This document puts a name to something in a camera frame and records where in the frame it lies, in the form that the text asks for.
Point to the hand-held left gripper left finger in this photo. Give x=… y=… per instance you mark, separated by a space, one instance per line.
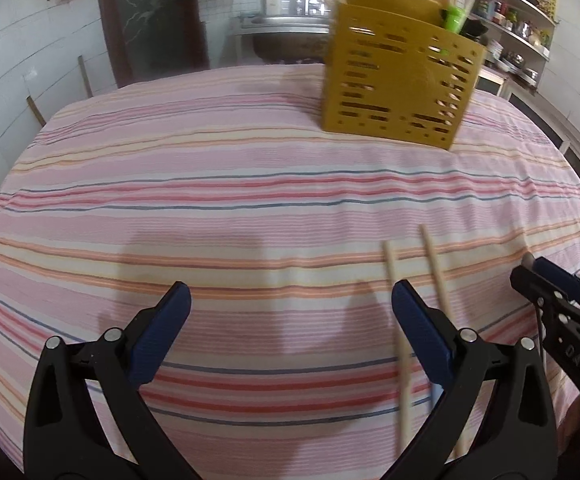
x=162 y=332

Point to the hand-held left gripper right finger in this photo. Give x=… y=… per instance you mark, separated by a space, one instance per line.
x=422 y=332

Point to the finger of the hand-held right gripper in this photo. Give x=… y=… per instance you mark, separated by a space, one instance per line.
x=537 y=287
x=562 y=280

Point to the yellow plastic utensil holder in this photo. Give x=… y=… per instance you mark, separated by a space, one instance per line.
x=395 y=95

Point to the green plastic cup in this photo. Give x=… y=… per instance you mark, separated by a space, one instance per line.
x=453 y=20

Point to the pink striped tablecloth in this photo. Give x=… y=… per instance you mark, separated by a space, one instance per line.
x=219 y=210

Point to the stack of dishes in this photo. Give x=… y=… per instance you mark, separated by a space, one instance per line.
x=515 y=62

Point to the white corner shelf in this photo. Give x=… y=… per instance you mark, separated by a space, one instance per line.
x=515 y=35

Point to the wooden stick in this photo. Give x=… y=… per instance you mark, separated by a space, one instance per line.
x=85 y=76
x=35 y=110

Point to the row of condiment bottles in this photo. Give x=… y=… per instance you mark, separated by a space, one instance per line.
x=507 y=12

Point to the dark wooden glass door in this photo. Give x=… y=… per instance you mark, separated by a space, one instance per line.
x=149 y=15

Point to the steel sink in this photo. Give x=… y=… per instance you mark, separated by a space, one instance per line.
x=285 y=35

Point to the yellow wall poster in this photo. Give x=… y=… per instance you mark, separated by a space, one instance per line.
x=545 y=2

